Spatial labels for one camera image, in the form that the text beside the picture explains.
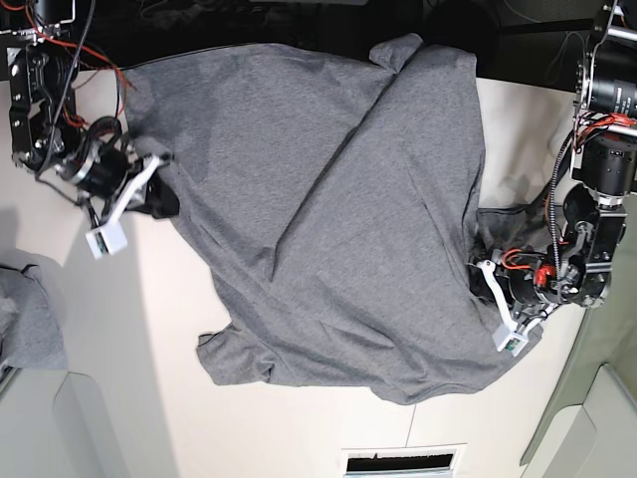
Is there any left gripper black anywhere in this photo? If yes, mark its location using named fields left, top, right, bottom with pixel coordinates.
left=467, top=251, right=552, bottom=307

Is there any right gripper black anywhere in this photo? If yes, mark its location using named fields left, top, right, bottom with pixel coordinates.
left=64, top=143, right=180, bottom=219

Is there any grey t-shirt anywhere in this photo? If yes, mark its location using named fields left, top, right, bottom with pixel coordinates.
left=125, top=34, right=518, bottom=405

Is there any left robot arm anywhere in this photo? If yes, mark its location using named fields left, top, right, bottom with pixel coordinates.
left=468, top=1, right=636, bottom=318

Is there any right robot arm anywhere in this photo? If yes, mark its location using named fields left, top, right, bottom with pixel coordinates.
left=1, top=1, right=180, bottom=225

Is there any white floor vent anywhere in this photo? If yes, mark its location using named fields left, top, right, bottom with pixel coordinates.
left=340, top=443, right=467, bottom=478

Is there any grey cloth pile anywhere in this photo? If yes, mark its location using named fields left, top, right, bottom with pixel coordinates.
left=1, top=249, right=69, bottom=370

